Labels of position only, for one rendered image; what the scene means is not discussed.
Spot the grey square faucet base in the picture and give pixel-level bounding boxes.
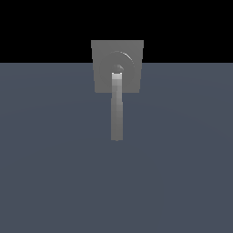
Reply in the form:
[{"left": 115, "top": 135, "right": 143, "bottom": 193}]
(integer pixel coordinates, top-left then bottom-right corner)
[{"left": 90, "top": 39, "right": 145, "bottom": 94}]

